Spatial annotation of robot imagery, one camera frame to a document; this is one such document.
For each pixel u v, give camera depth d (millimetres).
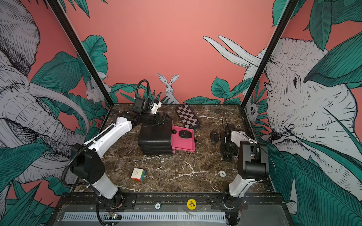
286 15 718
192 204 731
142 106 656
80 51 859
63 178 402
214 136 989
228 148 812
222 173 842
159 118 729
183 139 955
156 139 777
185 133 934
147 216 702
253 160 472
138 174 781
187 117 1085
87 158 438
